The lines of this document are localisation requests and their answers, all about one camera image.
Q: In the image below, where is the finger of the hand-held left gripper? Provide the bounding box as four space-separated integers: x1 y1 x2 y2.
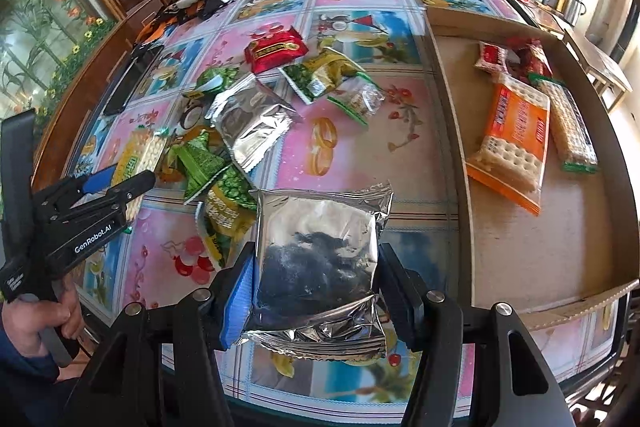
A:
92 170 157 212
80 163 122 196

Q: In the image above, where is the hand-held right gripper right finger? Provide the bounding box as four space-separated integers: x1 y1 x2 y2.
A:
377 243 576 427

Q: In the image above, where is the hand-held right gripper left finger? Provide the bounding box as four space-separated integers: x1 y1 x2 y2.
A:
62 252 258 427

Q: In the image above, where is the green yellow cracker packet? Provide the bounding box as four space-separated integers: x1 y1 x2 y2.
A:
530 74 599 174
111 127 168 223

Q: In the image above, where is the green yellow snack packet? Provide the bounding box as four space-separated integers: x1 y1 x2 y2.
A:
278 48 368 105
195 164 258 270

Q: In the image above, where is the silver foil snack packet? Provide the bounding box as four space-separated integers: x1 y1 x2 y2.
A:
240 181 396 363
210 74 293 175

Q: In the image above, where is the cardboard box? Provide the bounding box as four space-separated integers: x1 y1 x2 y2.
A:
422 4 640 333

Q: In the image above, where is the red gold snack packet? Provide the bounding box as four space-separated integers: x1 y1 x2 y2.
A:
244 28 307 74

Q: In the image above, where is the orange cracker packet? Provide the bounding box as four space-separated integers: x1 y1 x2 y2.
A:
465 74 551 215

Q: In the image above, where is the clear snack packet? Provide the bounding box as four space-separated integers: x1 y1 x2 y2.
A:
327 74 386 128

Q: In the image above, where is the white red snack packet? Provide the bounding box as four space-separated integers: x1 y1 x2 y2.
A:
474 42 511 75

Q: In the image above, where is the dark red snack packet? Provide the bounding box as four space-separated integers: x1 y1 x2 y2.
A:
507 38 553 78

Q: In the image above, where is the person's left forearm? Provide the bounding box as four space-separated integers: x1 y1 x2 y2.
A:
0 332 91 427

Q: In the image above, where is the person's left hand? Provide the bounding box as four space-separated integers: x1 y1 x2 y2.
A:
0 277 83 358

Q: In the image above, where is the black smartphone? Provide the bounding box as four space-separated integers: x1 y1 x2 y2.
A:
102 44 166 118

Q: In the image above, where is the printed tablecloth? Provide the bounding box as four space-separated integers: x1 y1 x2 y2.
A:
62 0 626 413

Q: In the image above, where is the wooden stool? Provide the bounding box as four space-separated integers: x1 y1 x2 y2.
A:
565 29 633 112

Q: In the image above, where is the wooden side table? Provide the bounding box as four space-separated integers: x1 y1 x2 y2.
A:
510 0 568 35

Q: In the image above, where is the steel kettle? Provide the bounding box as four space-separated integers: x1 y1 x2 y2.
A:
564 0 587 26

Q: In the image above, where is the flower wall picture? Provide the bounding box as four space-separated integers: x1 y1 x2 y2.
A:
0 0 118 122

